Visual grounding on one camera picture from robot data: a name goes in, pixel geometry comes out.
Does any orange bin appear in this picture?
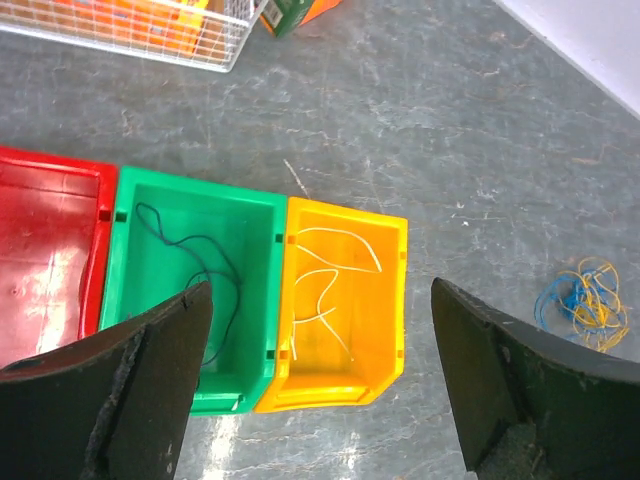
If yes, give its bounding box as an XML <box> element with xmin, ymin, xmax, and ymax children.
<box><xmin>254</xmin><ymin>197</ymin><xmax>408</xmax><ymax>413</ymax></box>

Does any yellow cable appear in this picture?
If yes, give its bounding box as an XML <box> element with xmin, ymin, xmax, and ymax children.
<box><xmin>557</xmin><ymin>256</ymin><xmax>631</xmax><ymax>355</ymax></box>

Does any orange yellow box in rack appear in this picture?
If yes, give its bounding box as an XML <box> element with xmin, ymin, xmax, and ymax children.
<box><xmin>61</xmin><ymin>1</ymin><xmax>207</xmax><ymax>54</ymax></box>

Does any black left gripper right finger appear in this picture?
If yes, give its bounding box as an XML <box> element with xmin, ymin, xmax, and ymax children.
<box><xmin>431</xmin><ymin>278</ymin><xmax>639</xmax><ymax>479</ymax></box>

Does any red bin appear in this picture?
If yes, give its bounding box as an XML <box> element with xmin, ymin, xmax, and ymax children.
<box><xmin>1</xmin><ymin>147</ymin><xmax>118</xmax><ymax>366</ymax></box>

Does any white cable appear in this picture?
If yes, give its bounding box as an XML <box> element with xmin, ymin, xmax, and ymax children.
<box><xmin>288</xmin><ymin>227</ymin><xmax>384</xmax><ymax>361</ymax></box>

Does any orange juice carton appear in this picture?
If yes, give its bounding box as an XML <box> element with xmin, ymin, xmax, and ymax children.
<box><xmin>261</xmin><ymin>0</ymin><xmax>342</xmax><ymax>38</ymax></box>

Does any white wire shelf rack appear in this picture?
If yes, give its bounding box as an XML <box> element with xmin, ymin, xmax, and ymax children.
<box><xmin>1</xmin><ymin>0</ymin><xmax>266</xmax><ymax>73</ymax></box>

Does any green bin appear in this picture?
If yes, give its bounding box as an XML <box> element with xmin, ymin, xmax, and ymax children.
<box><xmin>100</xmin><ymin>167</ymin><xmax>287</xmax><ymax>416</ymax></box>

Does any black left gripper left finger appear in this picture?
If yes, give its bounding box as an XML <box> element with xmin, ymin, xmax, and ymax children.
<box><xmin>1</xmin><ymin>282</ymin><xmax>213</xmax><ymax>479</ymax></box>

